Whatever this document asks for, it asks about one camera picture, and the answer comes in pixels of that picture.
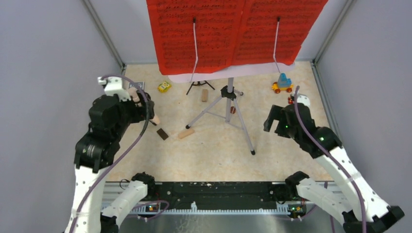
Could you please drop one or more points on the blue playing card box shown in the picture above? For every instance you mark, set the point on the blue playing card box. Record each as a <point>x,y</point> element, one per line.
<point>137,85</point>

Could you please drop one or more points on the small black tripod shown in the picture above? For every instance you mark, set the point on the small black tripod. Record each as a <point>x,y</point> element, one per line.
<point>199,83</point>

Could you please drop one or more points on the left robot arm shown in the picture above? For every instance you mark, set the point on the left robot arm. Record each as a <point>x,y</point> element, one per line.
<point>94,158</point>

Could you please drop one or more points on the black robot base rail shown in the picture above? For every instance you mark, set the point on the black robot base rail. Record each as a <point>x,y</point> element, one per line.
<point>226,196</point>

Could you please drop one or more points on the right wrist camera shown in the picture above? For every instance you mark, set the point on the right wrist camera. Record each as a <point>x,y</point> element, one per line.
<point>299,98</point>

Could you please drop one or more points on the silver music stand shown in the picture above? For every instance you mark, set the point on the silver music stand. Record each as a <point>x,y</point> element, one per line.
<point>229,93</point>

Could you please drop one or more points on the yellow toy block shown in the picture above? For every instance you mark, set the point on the yellow toy block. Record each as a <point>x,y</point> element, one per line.
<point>164,87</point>

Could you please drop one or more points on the toy microphone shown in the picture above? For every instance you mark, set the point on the toy microphone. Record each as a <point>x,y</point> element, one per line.
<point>133,93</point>

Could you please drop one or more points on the yellow toy car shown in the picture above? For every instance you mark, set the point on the yellow toy car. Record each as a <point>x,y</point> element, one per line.
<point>282,84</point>

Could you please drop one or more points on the red sheet music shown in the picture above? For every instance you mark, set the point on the red sheet music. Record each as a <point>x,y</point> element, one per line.
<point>274,30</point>
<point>194,35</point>

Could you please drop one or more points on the dark brown block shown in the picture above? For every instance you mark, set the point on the dark brown block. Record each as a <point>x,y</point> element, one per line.
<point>162,134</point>

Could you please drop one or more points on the small red round object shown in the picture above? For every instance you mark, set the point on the small red round object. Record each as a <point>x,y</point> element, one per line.
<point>232,110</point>

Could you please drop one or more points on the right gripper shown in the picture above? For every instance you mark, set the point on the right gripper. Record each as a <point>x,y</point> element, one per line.
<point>277,113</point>

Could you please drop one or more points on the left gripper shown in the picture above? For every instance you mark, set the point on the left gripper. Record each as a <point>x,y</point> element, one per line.
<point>140,112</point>

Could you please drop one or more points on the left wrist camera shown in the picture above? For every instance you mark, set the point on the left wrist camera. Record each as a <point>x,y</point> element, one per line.
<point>113,86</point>

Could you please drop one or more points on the upright wooden block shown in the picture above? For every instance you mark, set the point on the upright wooden block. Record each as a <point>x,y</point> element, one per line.
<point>204,95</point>

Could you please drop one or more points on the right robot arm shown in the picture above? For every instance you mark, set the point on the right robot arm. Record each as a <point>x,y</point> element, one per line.
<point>360,209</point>

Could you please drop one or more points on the lying wooden block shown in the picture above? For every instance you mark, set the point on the lying wooden block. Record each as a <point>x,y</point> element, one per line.
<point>185,133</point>

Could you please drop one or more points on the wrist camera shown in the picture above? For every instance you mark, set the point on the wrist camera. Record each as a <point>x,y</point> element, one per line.
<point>113,86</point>
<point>299,98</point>

